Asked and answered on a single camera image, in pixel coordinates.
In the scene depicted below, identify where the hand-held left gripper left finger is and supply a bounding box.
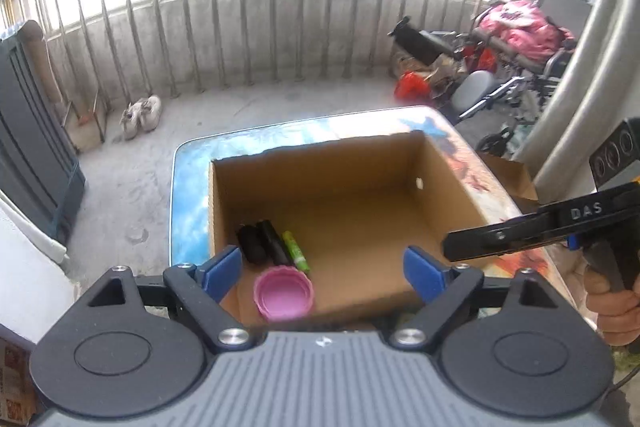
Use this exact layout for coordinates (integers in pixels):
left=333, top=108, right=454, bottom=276
left=87, top=245, right=251, bottom=354

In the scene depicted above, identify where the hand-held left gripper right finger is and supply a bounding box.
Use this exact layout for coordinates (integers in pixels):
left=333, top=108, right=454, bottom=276
left=391, top=245, right=558, bottom=354

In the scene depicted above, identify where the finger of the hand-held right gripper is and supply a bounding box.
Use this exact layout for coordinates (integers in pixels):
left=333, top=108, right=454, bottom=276
left=442, top=206, right=572, bottom=263

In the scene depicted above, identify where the black key fob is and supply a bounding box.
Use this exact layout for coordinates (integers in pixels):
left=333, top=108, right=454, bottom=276
left=236, top=223, right=266, bottom=264

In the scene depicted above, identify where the black cylinder tube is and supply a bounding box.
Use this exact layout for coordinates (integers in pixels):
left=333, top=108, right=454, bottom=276
left=256, top=219, right=293, bottom=268

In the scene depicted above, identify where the pink plastic lid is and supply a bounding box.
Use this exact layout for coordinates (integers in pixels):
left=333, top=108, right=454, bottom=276
left=252, top=268, right=316, bottom=322

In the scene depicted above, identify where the green glue stick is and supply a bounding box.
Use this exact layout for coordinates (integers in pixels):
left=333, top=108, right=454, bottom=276
left=281, top=230, right=312, bottom=272

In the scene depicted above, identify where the brown cardboard box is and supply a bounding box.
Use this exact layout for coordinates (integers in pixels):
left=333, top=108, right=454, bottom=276
left=207, top=131, right=540, bottom=330

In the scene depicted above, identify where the person's right hand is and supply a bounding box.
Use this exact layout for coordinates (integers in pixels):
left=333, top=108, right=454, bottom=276
left=584, top=264, right=640, bottom=348

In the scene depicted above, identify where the grey seat cushion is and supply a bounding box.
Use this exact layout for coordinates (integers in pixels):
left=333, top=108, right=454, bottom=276
left=448, top=70, right=497, bottom=120

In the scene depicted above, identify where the wheelchair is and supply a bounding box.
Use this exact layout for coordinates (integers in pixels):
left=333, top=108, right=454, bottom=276
left=470, top=0, right=606, bottom=158

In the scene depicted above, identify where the red plastic bag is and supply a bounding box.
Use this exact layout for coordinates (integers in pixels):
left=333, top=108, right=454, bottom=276
left=394, top=71, right=432, bottom=104

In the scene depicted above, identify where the pink blanket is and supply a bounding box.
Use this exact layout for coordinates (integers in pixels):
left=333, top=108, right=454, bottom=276
left=474, top=1, right=576, bottom=64

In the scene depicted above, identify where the black padded board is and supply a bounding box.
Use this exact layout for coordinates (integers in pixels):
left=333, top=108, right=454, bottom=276
left=389, top=17, right=468, bottom=63

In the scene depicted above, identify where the grey folded panel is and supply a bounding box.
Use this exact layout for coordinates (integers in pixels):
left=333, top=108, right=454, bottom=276
left=0, top=24, right=87, bottom=248

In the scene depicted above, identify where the printed cardboard box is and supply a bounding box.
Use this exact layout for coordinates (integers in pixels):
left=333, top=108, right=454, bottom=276
left=0, top=337, right=38, bottom=423

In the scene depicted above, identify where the metal balcony railing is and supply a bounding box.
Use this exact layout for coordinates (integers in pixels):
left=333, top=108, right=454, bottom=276
left=0, top=0, right=506, bottom=100

